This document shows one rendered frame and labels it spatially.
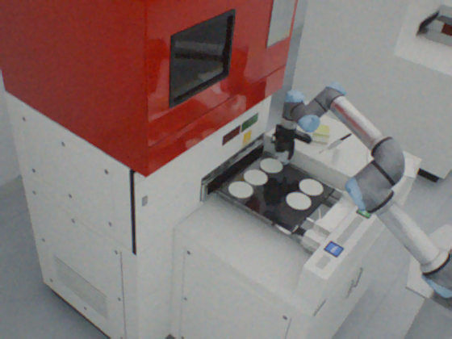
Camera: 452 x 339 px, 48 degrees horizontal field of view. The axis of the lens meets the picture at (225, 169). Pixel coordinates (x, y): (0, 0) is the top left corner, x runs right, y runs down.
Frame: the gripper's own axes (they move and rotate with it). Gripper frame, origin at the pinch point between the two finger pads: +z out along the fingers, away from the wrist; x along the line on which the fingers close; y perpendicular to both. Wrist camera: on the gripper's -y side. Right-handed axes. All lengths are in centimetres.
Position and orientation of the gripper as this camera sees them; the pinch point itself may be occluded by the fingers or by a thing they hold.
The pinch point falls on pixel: (286, 161)
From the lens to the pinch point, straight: 228.7
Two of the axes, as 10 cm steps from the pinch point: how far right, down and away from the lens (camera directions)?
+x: 2.5, 6.3, -7.3
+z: -0.9, 7.7, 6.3
